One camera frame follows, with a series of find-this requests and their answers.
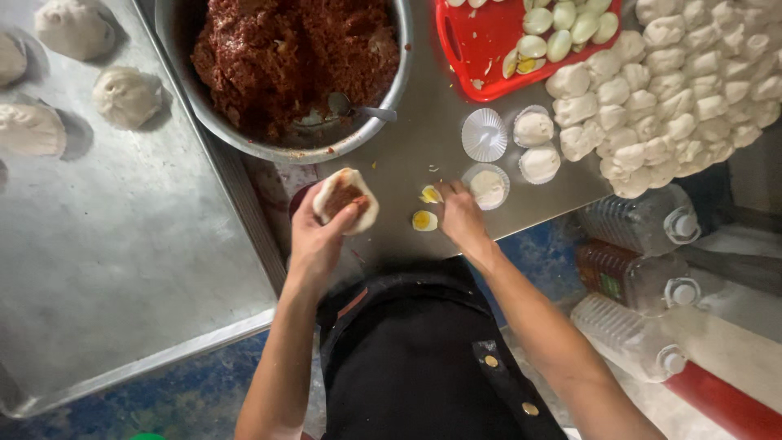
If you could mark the person's left hand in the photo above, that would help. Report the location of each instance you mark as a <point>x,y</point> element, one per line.
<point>311,244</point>

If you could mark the person's right hand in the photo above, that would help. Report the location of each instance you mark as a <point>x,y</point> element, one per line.
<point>463,219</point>

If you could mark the boiled egg wedge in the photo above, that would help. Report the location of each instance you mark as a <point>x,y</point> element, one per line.
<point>429,195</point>
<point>424,220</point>

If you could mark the dough with red filling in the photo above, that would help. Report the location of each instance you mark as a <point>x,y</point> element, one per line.
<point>360,192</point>

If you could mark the white paper liner with dough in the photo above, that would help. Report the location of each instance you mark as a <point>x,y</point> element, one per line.
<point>540,164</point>
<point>487,187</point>
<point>533,127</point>

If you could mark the dark red round lid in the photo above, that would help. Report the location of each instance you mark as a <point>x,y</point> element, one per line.
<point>297,197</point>

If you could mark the empty white paper liner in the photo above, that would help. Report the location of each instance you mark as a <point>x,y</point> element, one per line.
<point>484,134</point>

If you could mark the large metal bowl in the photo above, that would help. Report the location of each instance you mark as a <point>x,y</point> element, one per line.
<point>379,116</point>

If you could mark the metal spoon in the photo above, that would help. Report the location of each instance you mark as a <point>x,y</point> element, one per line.
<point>366,111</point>

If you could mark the black apron with gold buttons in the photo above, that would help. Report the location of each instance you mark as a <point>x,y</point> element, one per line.
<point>415,360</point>

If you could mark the cut egg pieces with yolk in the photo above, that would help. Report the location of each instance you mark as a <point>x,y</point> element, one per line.
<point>524,64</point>

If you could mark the plastic bottle with brown liquid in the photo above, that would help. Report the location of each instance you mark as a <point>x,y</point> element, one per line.
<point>623,275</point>

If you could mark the clear plastic bottle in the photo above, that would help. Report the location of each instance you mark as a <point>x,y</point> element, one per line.
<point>635,220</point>
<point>623,336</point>

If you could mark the red plastic tray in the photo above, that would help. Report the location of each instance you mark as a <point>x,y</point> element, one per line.
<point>476,43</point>

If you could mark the large metal baking tray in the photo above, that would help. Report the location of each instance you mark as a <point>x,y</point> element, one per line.
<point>134,244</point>

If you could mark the red minced meat filling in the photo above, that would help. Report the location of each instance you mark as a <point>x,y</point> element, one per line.
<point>287,55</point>

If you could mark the heap of peeled boiled eggs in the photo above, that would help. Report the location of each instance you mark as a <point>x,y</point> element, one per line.
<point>565,27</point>

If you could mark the shaped white dough bun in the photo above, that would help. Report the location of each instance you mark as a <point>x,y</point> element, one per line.
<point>29,129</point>
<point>126,98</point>
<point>10,60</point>
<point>74,27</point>

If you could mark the heap of white dough pieces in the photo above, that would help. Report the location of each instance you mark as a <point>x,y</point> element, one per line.
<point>678,91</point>

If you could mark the green object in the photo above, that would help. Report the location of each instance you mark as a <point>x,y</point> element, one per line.
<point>146,436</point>

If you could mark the red pipe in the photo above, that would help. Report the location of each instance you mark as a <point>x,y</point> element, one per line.
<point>727,403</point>

